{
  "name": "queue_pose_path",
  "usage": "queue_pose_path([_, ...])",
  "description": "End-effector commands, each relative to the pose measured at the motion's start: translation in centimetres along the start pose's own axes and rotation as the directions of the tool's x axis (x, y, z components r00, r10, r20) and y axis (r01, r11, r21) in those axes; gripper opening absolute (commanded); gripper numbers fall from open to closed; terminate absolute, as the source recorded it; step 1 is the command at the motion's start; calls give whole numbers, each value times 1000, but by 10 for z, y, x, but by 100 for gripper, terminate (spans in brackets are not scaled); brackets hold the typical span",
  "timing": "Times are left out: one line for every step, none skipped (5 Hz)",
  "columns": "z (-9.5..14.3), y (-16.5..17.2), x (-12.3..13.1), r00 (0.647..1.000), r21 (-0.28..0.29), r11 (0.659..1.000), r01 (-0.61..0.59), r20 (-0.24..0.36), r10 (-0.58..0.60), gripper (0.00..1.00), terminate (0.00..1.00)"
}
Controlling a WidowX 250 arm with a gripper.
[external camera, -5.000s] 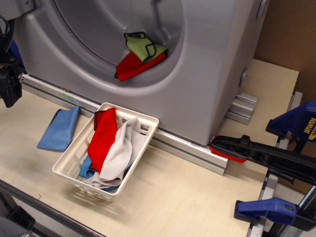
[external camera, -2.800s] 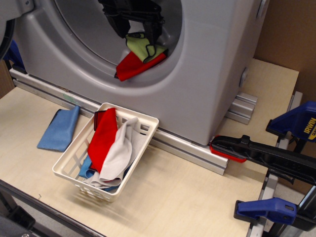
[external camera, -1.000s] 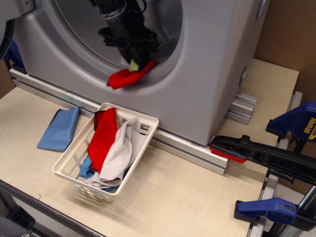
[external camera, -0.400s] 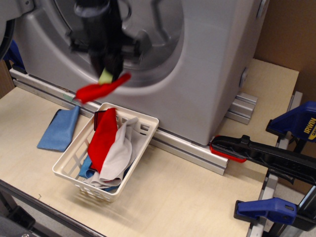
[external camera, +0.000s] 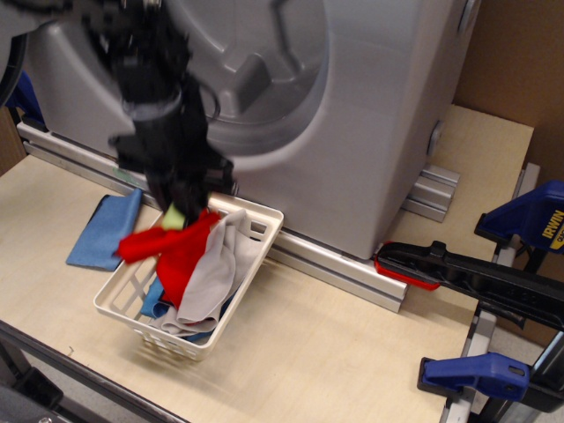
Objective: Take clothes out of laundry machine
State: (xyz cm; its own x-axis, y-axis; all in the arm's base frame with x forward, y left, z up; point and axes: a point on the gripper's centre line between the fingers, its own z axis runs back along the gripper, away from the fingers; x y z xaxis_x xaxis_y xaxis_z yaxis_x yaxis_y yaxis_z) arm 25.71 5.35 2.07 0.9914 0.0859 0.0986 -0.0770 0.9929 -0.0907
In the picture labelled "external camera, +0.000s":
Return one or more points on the blue clamp lower jaw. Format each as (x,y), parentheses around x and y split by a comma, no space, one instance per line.
(492,374)

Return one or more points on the blue cloth in basket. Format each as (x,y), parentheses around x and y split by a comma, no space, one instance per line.
(154,305)

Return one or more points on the red cloth in basket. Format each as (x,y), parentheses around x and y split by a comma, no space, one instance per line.
(178,259)

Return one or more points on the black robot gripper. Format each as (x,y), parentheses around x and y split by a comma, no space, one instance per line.
(170,146)

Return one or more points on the blue cloth on table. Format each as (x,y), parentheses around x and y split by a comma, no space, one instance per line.
(113,219)

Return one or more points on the white plastic basket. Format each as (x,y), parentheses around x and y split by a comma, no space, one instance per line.
(122,297)

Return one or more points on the blue Irwin clamp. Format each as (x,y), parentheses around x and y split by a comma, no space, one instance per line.
(536,217)

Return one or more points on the short aluminium extrusion block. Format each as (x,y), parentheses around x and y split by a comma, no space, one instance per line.
(432,194)

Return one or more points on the grey cloth in basket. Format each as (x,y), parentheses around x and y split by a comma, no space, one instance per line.
(229,255)

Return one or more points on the aluminium extrusion rail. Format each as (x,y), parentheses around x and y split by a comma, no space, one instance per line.
(353,275)

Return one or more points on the red cloth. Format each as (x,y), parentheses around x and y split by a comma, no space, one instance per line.
(157,240)
(178,259)

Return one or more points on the grey toy washing machine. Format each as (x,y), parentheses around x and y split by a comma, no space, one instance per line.
(327,109)

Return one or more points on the green cloth with black trim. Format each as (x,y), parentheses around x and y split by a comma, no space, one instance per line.
(173,219)

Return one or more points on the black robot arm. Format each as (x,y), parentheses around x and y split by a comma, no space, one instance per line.
(148,58)

